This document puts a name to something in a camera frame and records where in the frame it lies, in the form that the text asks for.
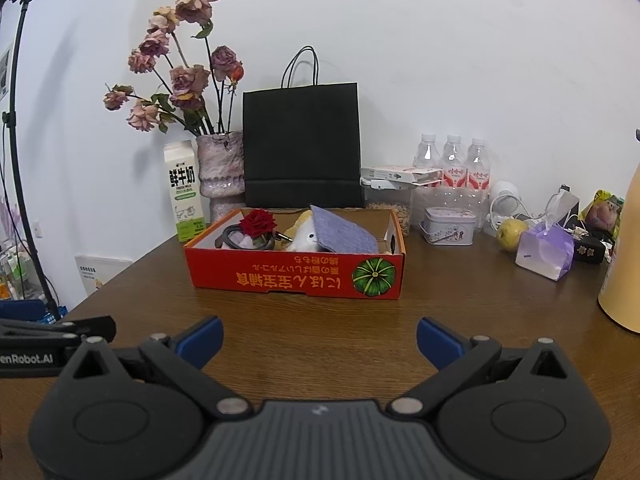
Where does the blue grey denim pouch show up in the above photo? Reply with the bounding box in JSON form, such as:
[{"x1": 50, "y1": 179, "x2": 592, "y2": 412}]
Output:
[{"x1": 309, "y1": 204, "x2": 380, "y2": 254}]

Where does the framed wall picture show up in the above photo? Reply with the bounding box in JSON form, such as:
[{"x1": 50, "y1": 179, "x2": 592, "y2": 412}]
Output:
[{"x1": 0, "y1": 45, "x2": 13, "y2": 103}]

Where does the small white desk fan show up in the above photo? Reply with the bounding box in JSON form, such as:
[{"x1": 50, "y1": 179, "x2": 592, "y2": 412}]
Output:
[{"x1": 486, "y1": 180, "x2": 526, "y2": 233}]

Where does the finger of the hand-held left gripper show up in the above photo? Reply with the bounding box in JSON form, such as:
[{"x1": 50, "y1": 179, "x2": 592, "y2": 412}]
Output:
[{"x1": 54, "y1": 316, "x2": 117, "y2": 347}]

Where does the pink mottled vase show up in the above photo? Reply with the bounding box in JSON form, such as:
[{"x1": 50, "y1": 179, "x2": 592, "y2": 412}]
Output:
[{"x1": 195, "y1": 131, "x2": 246, "y2": 223}]

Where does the flat white pink carton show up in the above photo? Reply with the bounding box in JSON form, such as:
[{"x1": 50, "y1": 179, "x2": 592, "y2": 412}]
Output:
[{"x1": 360, "y1": 165, "x2": 443, "y2": 185}]

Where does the blue packet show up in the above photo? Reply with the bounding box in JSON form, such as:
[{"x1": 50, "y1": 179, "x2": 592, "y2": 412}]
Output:
[{"x1": 0, "y1": 299, "x2": 68, "y2": 323}]

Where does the purple tissue pack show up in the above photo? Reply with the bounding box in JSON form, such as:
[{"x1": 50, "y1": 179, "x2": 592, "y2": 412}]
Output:
[{"x1": 515, "y1": 223, "x2": 576, "y2": 282}]

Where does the red rose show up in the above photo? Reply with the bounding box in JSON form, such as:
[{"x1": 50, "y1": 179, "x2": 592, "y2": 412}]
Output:
[{"x1": 239, "y1": 209, "x2": 278, "y2": 238}]

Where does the small black box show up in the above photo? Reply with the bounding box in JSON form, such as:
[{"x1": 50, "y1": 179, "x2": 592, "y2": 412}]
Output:
[{"x1": 570, "y1": 237, "x2": 613, "y2": 263}]

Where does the white booklet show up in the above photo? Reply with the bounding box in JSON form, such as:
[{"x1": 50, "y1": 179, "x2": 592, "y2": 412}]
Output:
[{"x1": 75, "y1": 254, "x2": 135, "y2": 297}]

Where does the colourful figure snack packet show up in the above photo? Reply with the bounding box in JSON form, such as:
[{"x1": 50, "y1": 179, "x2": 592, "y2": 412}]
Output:
[{"x1": 585, "y1": 190, "x2": 626, "y2": 233}]

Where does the yellow white plush dog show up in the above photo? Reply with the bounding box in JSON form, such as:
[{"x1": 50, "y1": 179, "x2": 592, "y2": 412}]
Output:
[{"x1": 282, "y1": 210, "x2": 326, "y2": 252}]

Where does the clear plastic grain container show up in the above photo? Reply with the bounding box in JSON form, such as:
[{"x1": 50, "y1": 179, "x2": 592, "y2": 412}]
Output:
[{"x1": 361, "y1": 178, "x2": 416, "y2": 236}]

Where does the cream yellow bottle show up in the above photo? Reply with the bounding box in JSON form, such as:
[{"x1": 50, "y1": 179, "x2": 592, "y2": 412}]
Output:
[{"x1": 597, "y1": 130, "x2": 640, "y2": 335}]

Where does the dried pink rose bouquet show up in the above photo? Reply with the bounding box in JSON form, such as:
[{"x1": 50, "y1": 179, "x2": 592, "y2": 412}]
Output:
[{"x1": 103, "y1": 0, "x2": 245, "y2": 137}]

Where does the clear water bottle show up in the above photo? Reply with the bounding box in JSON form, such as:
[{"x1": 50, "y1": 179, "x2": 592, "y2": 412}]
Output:
[
  {"x1": 441, "y1": 134, "x2": 468, "y2": 188},
  {"x1": 466, "y1": 137, "x2": 493, "y2": 191},
  {"x1": 414, "y1": 133, "x2": 443, "y2": 171}
]

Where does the red cardboard box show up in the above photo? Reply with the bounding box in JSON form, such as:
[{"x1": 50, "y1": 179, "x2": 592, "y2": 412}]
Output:
[{"x1": 184, "y1": 206, "x2": 405, "y2": 302}]

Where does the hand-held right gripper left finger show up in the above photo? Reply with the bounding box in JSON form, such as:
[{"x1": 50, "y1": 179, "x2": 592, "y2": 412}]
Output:
[{"x1": 60, "y1": 316, "x2": 253, "y2": 420}]

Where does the black paper bag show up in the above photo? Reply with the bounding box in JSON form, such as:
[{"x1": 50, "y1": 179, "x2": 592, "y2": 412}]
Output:
[{"x1": 242, "y1": 46, "x2": 363, "y2": 209}]

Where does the black coiled cable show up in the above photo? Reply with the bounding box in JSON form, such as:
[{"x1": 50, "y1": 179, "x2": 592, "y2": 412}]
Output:
[{"x1": 216, "y1": 225, "x2": 276, "y2": 251}]

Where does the lavender tin box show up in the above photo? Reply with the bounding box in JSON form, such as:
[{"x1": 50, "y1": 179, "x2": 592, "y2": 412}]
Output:
[{"x1": 419, "y1": 206, "x2": 477, "y2": 247}]

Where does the white green milk carton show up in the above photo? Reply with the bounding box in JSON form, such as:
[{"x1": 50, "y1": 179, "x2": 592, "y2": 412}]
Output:
[{"x1": 164, "y1": 140, "x2": 206, "y2": 242}]

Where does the yellow green apple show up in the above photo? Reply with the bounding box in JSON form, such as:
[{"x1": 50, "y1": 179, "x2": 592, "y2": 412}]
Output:
[{"x1": 496, "y1": 218, "x2": 529, "y2": 252}]

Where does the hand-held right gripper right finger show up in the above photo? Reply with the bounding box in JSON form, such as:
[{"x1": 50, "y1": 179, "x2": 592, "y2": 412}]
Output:
[{"x1": 390, "y1": 316, "x2": 571, "y2": 417}]

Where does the white cable with black plug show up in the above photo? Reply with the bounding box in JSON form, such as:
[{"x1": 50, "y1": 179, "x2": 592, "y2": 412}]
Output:
[{"x1": 537, "y1": 185, "x2": 583, "y2": 233}]

